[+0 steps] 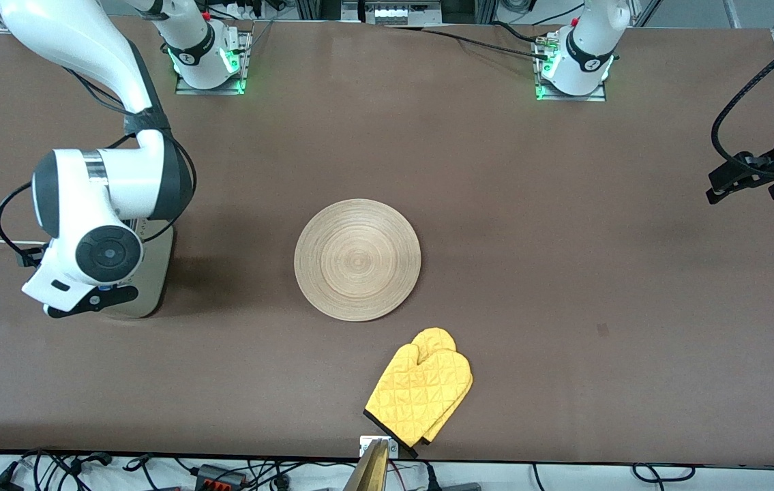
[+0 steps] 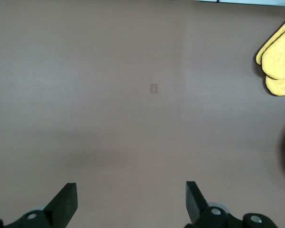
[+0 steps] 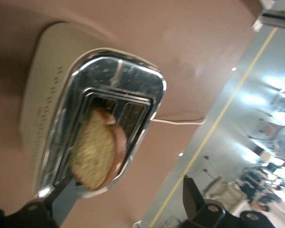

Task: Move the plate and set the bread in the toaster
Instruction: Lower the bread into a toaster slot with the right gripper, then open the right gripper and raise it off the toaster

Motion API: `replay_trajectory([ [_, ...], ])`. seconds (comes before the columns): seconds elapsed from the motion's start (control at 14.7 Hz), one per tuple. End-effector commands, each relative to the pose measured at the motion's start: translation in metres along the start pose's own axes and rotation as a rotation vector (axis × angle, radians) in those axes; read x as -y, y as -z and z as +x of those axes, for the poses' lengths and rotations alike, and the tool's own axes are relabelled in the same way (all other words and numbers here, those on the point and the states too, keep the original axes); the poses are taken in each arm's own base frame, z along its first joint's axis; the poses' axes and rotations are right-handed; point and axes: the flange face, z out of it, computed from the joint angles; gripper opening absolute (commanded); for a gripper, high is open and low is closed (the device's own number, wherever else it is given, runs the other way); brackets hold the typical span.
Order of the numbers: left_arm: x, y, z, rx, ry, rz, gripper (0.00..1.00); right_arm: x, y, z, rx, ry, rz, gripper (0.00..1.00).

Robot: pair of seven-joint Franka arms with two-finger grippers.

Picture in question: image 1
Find round wooden plate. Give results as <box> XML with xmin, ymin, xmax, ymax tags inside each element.
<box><xmin>294</xmin><ymin>198</ymin><xmax>422</xmax><ymax>323</ymax></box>

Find silver two-slot toaster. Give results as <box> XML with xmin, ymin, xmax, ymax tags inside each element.
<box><xmin>106</xmin><ymin>224</ymin><xmax>175</xmax><ymax>320</ymax></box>

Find yellow quilted oven mitt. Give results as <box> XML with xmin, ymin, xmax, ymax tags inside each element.
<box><xmin>363</xmin><ymin>327</ymin><xmax>474</xmax><ymax>459</ymax></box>

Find white power strip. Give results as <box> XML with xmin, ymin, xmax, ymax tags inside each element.
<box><xmin>363</xmin><ymin>1</ymin><xmax>443</xmax><ymax>25</ymax></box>

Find red black connector block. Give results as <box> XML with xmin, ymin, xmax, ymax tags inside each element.
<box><xmin>194</xmin><ymin>464</ymin><xmax>248</xmax><ymax>491</ymax></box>

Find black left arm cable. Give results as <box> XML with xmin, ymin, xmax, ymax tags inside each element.
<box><xmin>710</xmin><ymin>19</ymin><xmax>774</xmax><ymax>182</ymax></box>

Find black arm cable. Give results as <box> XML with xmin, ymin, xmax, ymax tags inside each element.
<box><xmin>0</xmin><ymin>65</ymin><xmax>198</xmax><ymax>271</ymax></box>
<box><xmin>710</xmin><ymin>19</ymin><xmax>774</xmax><ymax>182</ymax></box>

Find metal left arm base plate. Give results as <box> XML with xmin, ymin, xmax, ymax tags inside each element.
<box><xmin>535</xmin><ymin>33</ymin><xmax>608</xmax><ymax>102</ymax></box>

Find black cable on table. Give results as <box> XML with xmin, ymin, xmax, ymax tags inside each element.
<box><xmin>387</xmin><ymin>25</ymin><xmax>552</xmax><ymax>62</ymax></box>

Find black cable loop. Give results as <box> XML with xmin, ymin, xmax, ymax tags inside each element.
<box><xmin>632</xmin><ymin>463</ymin><xmax>696</xmax><ymax>483</ymax></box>

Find small white bracket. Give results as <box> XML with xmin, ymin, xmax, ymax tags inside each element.
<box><xmin>359</xmin><ymin>436</ymin><xmax>400</xmax><ymax>458</ymax></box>

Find aluminium profile frame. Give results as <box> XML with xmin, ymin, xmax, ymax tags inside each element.
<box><xmin>295</xmin><ymin>0</ymin><xmax>498</xmax><ymax>25</ymax></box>

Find gold camera mount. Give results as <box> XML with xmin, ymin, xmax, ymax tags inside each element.
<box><xmin>342</xmin><ymin>438</ymin><xmax>389</xmax><ymax>491</ymax></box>

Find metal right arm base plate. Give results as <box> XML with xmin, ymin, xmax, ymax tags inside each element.
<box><xmin>175</xmin><ymin>30</ymin><xmax>252</xmax><ymax>95</ymax></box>

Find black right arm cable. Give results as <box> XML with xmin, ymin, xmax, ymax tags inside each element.
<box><xmin>0</xmin><ymin>65</ymin><xmax>198</xmax><ymax>271</ymax></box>

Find black cable with plug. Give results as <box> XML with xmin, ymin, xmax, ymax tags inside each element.
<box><xmin>68</xmin><ymin>451</ymin><xmax>115</xmax><ymax>473</ymax></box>

